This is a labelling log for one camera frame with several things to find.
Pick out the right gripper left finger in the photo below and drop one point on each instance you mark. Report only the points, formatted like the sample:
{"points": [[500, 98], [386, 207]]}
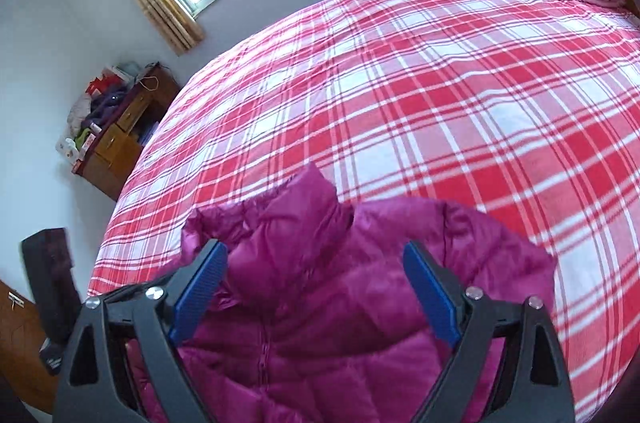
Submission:
{"points": [[96, 383]]}

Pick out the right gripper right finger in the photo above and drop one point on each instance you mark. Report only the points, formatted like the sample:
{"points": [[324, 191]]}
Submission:
{"points": [[531, 382]]}

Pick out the magenta puffer jacket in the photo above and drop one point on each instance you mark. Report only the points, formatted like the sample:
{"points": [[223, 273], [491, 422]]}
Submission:
{"points": [[316, 320]]}

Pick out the wooden door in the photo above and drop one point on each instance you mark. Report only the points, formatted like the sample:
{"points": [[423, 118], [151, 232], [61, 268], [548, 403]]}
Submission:
{"points": [[21, 339]]}

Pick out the wooden desk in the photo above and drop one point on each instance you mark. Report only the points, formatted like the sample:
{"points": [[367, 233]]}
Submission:
{"points": [[114, 151]]}

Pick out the clutter pile on desk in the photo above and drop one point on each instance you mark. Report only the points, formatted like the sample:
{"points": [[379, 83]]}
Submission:
{"points": [[97, 107]]}

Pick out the red plaid bed sheet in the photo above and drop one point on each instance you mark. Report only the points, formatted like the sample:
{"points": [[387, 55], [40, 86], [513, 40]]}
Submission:
{"points": [[525, 109]]}

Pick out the metal door handle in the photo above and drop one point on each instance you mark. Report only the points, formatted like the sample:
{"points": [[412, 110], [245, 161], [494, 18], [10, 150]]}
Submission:
{"points": [[15, 301]]}

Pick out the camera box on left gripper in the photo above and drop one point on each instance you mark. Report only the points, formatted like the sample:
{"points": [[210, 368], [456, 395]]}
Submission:
{"points": [[48, 266]]}

